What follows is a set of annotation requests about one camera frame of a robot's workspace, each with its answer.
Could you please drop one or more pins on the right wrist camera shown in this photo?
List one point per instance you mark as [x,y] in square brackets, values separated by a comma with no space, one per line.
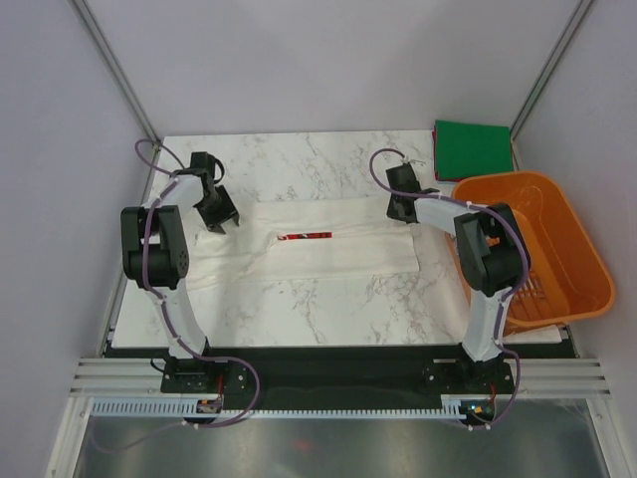
[402,178]

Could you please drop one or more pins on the white slotted cable duct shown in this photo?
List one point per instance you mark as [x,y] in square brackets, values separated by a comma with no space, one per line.
[192,408]

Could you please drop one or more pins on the white coca-cola t-shirt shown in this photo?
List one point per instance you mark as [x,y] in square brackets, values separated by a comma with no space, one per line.
[298,240]

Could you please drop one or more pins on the orange plastic basket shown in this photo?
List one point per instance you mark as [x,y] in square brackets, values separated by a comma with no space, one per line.
[568,280]

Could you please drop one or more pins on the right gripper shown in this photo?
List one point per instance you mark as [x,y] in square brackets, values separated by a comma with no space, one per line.
[393,212]

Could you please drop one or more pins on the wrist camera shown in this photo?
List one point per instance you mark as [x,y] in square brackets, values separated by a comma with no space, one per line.
[402,178]
[208,163]

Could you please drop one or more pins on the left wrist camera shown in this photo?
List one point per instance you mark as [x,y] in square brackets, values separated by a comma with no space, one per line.
[208,163]

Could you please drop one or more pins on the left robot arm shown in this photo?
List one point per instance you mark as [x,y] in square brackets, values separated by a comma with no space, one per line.
[155,253]

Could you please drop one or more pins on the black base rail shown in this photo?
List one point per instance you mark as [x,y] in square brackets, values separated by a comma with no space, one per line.
[337,377]

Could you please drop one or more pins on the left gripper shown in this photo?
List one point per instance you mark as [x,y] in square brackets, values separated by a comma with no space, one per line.
[227,213]

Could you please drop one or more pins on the folded green t-shirt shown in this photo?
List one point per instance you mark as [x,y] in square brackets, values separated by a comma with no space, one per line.
[470,149]

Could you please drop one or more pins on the folded red t-shirt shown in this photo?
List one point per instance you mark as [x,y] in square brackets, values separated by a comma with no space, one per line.
[434,152]

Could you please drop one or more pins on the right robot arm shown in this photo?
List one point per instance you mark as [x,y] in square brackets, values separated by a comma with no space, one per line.
[492,253]

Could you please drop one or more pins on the left aluminium frame post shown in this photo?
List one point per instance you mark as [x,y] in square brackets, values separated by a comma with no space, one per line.
[95,32]

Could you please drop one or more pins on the right aluminium frame post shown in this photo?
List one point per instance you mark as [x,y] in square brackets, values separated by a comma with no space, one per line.
[557,53]

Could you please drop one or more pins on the aluminium frame post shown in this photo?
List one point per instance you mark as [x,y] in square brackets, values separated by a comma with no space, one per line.
[95,32]
[557,53]

